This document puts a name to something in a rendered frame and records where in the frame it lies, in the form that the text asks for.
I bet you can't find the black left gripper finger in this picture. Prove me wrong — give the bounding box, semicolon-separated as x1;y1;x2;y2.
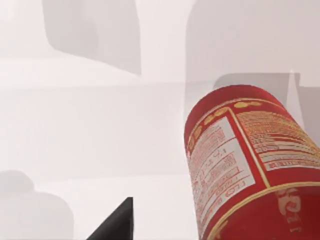
85;196;135;240

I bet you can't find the red and white can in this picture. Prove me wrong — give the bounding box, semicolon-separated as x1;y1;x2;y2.
183;84;320;240

